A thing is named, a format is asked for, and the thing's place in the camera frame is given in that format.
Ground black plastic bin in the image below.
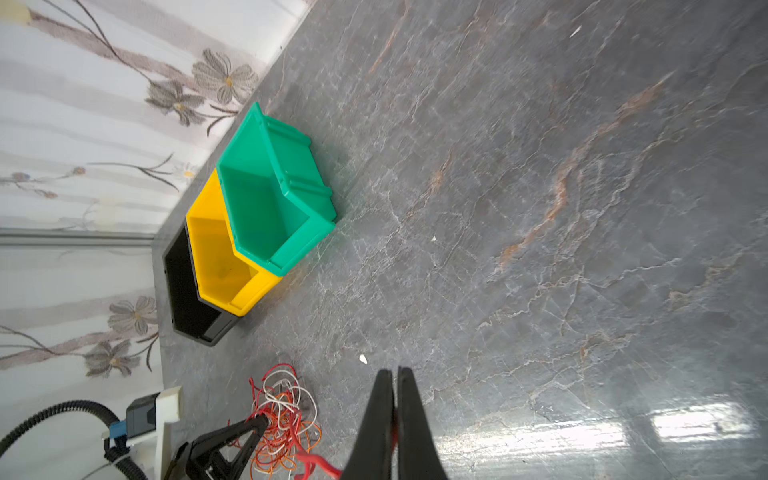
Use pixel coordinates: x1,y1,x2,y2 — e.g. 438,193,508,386
162,224,240,347

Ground green plastic bin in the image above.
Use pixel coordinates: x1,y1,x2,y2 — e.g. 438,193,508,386
216,103,337,277

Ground red cable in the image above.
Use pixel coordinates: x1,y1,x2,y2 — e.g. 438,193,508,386
292,452,343,480

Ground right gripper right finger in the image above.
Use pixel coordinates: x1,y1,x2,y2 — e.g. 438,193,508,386
396,367,448,480

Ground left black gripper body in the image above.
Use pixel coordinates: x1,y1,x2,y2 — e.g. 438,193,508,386
163,414,269,479

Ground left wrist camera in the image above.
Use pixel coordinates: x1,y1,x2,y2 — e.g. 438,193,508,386
104,387,182,479

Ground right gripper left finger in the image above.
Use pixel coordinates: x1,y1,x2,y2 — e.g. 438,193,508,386
341,369,395,480

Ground red orange white cables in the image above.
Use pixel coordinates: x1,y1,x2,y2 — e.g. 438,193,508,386
230,362,324,480

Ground yellow plastic bin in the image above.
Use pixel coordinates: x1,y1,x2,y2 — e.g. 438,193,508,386
185,172,281,317

